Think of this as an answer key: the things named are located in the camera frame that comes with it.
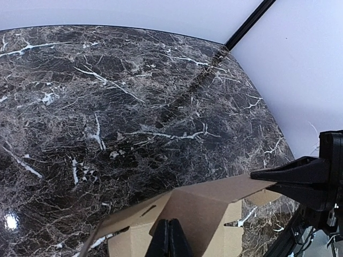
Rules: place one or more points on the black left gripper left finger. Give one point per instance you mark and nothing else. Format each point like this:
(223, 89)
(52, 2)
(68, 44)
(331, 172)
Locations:
(159, 244)

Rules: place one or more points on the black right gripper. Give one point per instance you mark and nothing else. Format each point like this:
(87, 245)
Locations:
(305, 174)

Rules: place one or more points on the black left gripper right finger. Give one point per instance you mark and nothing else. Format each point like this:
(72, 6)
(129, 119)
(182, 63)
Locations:
(178, 244)

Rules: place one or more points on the brown cardboard box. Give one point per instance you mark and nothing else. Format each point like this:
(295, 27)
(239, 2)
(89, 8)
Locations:
(203, 211)

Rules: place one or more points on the black curved front rail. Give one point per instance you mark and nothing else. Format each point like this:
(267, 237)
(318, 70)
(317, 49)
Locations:
(303, 235)

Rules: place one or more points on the black right corner post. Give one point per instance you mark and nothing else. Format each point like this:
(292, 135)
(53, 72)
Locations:
(252, 19)

